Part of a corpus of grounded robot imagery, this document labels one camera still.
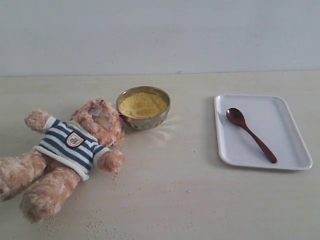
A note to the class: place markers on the dark red wooden spoon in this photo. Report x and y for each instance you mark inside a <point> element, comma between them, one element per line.
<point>236,117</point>

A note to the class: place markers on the white rectangular plastic tray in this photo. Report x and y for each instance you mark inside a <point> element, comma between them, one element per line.
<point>270,118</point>

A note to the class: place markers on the steel bowl of millet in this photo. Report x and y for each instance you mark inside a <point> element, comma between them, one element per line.
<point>143,107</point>

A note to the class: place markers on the tan teddy bear striped sweater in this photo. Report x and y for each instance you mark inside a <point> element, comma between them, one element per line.
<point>48,174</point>

